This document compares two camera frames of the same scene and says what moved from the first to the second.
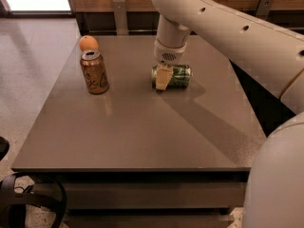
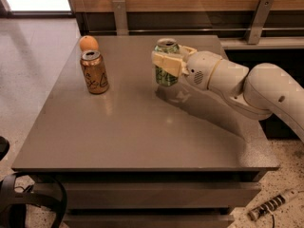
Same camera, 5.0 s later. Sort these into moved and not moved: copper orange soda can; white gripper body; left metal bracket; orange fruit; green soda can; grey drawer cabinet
Moved: white gripper body; green soda can
Not moved: orange fruit; grey drawer cabinet; copper orange soda can; left metal bracket
